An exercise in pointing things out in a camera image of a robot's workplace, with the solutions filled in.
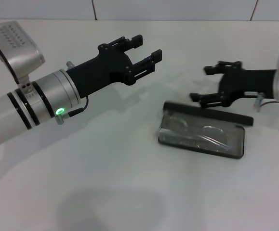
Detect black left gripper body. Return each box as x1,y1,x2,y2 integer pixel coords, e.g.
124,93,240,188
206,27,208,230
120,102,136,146
66,43,140,99

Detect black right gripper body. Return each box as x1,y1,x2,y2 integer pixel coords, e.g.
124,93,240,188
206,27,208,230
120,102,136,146
217,61,279,109

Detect black glasses case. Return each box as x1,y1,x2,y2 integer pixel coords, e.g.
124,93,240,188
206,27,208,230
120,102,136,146
157,100,254,160

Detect clear white glasses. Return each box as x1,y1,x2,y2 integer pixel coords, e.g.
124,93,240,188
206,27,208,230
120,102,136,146
158,113,229,151

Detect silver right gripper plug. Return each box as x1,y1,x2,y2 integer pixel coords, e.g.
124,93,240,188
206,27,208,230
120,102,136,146
254,92,266,112

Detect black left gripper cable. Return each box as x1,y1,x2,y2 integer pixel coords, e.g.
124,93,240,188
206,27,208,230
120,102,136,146
54,96,90,125

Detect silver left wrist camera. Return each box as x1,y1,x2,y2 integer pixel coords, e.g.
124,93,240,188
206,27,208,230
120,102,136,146
0,21,46,85

